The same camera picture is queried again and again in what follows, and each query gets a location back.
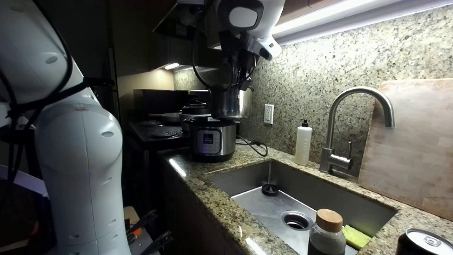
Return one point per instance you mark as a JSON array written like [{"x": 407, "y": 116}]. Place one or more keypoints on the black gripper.
[{"x": 238, "y": 48}]

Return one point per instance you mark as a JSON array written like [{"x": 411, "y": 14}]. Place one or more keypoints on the metal pot bowl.
[{"x": 227, "y": 103}]

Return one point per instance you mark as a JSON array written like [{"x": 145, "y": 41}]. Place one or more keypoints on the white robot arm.
[{"x": 78, "y": 141}]

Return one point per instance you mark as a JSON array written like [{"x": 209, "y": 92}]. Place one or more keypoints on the black steel pressure cooker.
[{"x": 210, "y": 138}]

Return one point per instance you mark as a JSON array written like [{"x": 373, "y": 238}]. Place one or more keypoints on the black sink drain stopper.
[{"x": 268, "y": 188}]

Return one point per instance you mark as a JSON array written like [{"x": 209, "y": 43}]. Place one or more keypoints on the stainless steel sink basin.
[{"x": 292, "y": 212}]

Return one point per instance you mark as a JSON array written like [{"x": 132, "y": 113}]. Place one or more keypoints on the under-cabinet light strip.
[{"x": 309, "y": 18}]

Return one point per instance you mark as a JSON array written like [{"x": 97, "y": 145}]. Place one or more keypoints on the white soap dispenser bottle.
[{"x": 303, "y": 140}]

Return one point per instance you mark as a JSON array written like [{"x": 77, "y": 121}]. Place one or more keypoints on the black stovetop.
[{"x": 159, "y": 126}]

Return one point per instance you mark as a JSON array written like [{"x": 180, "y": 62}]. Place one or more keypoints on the curved steel faucet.
[{"x": 337, "y": 153}]

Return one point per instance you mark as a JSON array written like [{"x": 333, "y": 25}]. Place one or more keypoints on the wooden cutting board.
[{"x": 412, "y": 161}]

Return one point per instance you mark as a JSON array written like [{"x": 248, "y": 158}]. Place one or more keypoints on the dark jar with cork lid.
[{"x": 326, "y": 236}]

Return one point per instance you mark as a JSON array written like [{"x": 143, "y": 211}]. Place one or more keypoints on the green sponge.
[{"x": 354, "y": 236}]

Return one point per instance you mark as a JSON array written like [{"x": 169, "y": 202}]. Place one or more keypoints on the black round can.
[{"x": 422, "y": 242}]

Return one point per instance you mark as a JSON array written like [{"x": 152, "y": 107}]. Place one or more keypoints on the white wall outlet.
[{"x": 268, "y": 114}]

